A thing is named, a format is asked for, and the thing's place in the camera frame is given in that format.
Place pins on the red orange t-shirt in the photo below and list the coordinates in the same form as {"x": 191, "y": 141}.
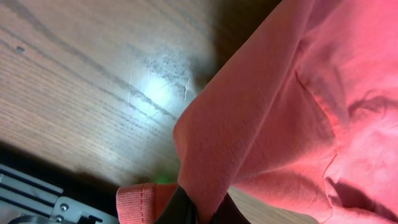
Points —
{"x": 302, "y": 117}

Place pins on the black mounting rail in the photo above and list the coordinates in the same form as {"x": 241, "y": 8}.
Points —
{"x": 26, "y": 199}

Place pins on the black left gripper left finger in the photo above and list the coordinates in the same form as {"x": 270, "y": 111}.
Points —
{"x": 179, "y": 210}

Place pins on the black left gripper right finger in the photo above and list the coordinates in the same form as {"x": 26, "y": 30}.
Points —
{"x": 228, "y": 213}

